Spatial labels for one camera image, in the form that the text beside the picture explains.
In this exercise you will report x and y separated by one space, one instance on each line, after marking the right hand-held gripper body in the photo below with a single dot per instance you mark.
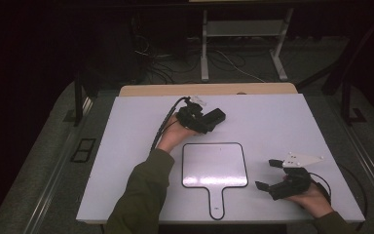
292 187

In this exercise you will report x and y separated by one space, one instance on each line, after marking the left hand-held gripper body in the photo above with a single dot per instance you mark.
191 118

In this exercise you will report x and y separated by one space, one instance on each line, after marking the black whiteboard eraser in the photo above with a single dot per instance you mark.
215 117

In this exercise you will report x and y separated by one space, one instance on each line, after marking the small handheld whiteboard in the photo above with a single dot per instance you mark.
204 165

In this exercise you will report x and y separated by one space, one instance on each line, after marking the person's left hand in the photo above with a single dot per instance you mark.
173 133

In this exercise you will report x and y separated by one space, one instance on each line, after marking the person's right hand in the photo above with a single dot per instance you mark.
316 201

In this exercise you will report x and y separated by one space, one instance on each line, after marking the wooden table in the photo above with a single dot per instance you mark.
240 89

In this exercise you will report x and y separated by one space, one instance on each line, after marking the white metal stand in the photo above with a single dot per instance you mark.
204 48

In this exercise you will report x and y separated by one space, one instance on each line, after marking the black metal stand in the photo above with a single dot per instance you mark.
78 100

